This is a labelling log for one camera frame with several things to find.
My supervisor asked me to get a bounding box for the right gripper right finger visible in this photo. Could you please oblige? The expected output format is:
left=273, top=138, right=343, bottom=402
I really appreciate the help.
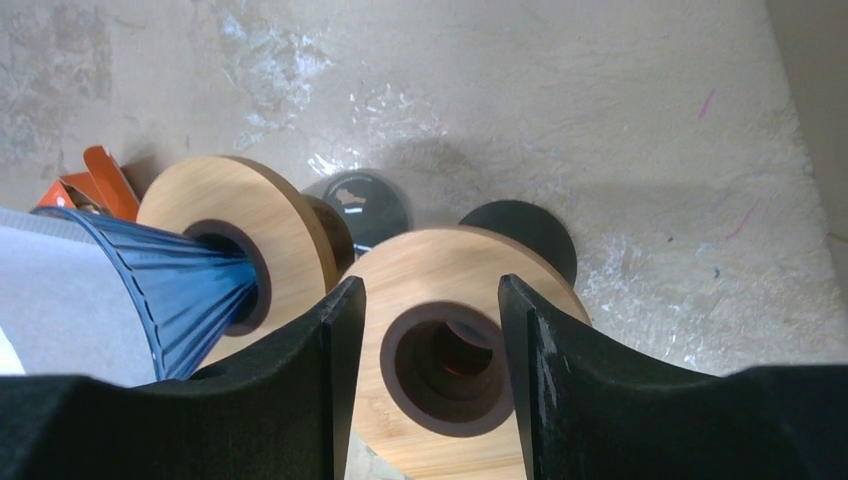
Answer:
left=498, top=274, right=847, bottom=479

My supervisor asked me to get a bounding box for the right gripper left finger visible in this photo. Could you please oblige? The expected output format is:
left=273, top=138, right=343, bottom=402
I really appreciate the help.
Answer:
left=1, top=277, right=366, bottom=479

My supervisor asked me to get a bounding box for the red black coffee carafe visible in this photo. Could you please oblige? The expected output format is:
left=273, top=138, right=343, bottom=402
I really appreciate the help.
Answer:
left=430, top=199, right=578, bottom=377

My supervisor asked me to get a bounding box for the wooden dripper ring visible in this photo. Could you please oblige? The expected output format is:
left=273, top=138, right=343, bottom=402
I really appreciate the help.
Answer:
left=334, top=225, right=594, bottom=480
left=135, top=154, right=340, bottom=369

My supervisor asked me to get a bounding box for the blue glass dripper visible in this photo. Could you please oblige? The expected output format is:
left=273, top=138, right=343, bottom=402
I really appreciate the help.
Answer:
left=32, top=206, right=259, bottom=380

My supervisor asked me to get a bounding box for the grey glass carafe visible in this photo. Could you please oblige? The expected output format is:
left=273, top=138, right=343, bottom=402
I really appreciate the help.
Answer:
left=302, top=170, right=412, bottom=274

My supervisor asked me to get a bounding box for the white paper coffee filter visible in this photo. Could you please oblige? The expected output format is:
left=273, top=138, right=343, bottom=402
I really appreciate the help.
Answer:
left=1, top=209, right=157, bottom=387

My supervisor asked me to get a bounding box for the orange coffee filter box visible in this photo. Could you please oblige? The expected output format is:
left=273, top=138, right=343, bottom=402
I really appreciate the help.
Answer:
left=36, top=145, right=140, bottom=222

